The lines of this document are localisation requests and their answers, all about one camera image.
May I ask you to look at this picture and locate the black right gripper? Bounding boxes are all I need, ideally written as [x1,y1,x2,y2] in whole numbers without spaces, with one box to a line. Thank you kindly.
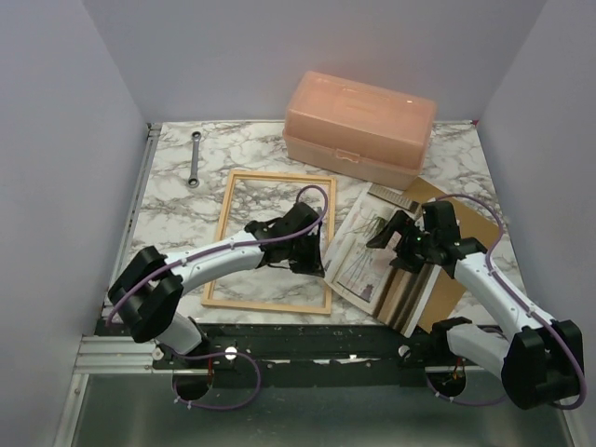
[368,210,437,274]

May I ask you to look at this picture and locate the photo print with window scene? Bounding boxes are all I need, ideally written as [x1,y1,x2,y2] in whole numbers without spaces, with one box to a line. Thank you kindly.
[323,183,440,337]

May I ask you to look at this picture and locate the light wooden picture frame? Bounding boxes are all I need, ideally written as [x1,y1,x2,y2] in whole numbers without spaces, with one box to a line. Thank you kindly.
[200,169,338,317]

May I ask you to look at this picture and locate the translucent orange plastic box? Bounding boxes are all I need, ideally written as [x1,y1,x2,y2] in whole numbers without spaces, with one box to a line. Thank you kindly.
[282,72,438,190]

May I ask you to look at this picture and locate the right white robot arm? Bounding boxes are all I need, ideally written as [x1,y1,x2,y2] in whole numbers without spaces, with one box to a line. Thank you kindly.
[366,195,588,411]

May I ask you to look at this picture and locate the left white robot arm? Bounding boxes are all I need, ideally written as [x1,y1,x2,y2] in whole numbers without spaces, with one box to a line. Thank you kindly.
[106,202,325,368]

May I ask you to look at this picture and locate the silver ratchet wrench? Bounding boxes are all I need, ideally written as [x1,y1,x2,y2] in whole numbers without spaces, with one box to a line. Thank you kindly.
[187,131,202,188]

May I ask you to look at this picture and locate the brown frame backing board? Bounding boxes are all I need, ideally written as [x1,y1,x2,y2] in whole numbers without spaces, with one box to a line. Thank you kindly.
[416,198,499,332]

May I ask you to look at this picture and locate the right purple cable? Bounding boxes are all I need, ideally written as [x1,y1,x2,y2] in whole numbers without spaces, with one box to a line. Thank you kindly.
[426,194,587,410]

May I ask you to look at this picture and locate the black table edge rail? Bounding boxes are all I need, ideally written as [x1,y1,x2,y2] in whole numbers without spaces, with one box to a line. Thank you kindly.
[95,320,467,390]

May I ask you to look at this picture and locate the aluminium side rail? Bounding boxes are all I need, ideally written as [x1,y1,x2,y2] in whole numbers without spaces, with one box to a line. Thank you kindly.
[102,121,162,320]

